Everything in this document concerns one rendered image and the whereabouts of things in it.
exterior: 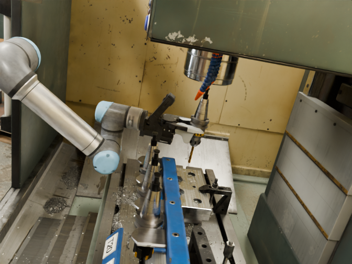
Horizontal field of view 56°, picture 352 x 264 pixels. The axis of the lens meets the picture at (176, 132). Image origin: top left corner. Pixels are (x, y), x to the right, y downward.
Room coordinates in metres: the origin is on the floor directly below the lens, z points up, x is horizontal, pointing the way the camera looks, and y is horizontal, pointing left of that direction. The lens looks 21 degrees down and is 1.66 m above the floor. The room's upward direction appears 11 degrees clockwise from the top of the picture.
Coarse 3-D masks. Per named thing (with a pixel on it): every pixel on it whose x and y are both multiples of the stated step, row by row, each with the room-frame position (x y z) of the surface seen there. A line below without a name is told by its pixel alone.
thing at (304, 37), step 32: (160, 0) 0.67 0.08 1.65; (192, 0) 0.68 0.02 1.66; (224, 0) 0.69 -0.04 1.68; (256, 0) 0.70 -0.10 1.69; (288, 0) 0.71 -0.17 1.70; (320, 0) 0.72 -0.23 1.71; (160, 32) 0.67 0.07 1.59; (192, 32) 0.68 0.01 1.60; (224, 32) 0.69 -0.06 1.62; (256, 32) 0.70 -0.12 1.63; (288, 32) 0.71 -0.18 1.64; (320, 32) 0.72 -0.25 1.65; (288, 64) 0.72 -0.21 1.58; (320, 64) 0.72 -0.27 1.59
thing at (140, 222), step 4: (140, 208) 0.61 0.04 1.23; (160, 212) 0.61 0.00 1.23; (136, 216) 0.58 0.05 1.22; (160, 216) 0.60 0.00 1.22; (136, 220) 0.57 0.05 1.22; (140, 220) 0.57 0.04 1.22; (144, 220) 0.57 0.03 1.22; (160, 220) 0.58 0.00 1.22; (136, 224) 0.57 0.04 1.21; (140, 224) 0.56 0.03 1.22; (144, 224) 0.56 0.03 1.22; (148, 224) 0.56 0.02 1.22; (152, 224) 0.56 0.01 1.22; (156, 224) 0.56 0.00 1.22; (160, 224) 0.57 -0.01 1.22; (156, 228) 0.57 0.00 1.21; (160, 228) 0.58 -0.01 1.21
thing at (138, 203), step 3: (138, 198) 0.66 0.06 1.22; (141, 198) 0.66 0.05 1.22; (144, 198) 0.66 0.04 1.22; (135, 201) 0.65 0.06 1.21; (138, 201) 0.65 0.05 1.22; (141, 201) 0.65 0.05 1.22; (162, 201) 0.66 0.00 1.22; (135, 204) 0.63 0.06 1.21; (138, 204) 0.63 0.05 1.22; (141, 204) 0.64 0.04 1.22; (162, 204) 0.65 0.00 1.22; (138, 207) 0.62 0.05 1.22; (162, 207) 0.64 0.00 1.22; (162, 210) 0.63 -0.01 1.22
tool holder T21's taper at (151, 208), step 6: (150, 186) 0.59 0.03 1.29; (150, 192) 0.58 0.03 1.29; (156, 192) 0.58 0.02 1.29; (150, 198) 0.58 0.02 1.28; (156, 198) 0.58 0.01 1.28; (144, 204) 0.58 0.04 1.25; (150, 204) 0.57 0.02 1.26; (156, 204) 0.58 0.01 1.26; (144, 210) 0.58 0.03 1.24; (150, 210) 0.57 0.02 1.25; (156, 210) 0.58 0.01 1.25; (144, 216) 0.57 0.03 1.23; (150, 216) 0.57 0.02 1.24; (156, 216) 0.58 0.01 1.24
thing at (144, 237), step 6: (138, 228) 0.55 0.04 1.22; (144, 228) 0.55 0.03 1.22; (150, 228) 0.56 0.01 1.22; (132, 234) 0.53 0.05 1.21; (138, 234) 0.53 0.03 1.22; (144, 234) 0.54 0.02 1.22; (150, 234) 0.54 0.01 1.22; (156, 234) 0.54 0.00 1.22; (162, 234) 0.55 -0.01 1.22; (138, 240) 0.52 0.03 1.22; (144, 240) 0.52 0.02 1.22; (150, 240) 0.52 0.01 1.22; (156, 240) 0.53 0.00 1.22; (162, 240) 0.53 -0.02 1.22; (144, 246) 0.51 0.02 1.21; (150, 246) 0.51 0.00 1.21; (156, 246) 0.51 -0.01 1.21; (162, 246) 0.52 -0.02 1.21
